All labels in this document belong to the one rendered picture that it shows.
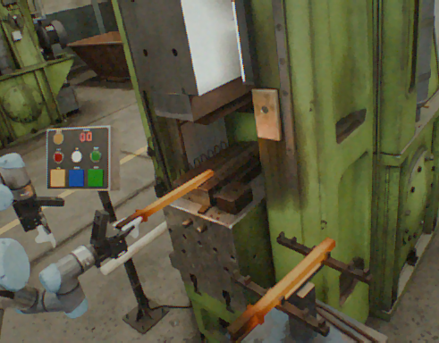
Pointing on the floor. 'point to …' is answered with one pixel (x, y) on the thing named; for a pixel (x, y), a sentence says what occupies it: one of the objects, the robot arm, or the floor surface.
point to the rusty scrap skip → (104, 56)
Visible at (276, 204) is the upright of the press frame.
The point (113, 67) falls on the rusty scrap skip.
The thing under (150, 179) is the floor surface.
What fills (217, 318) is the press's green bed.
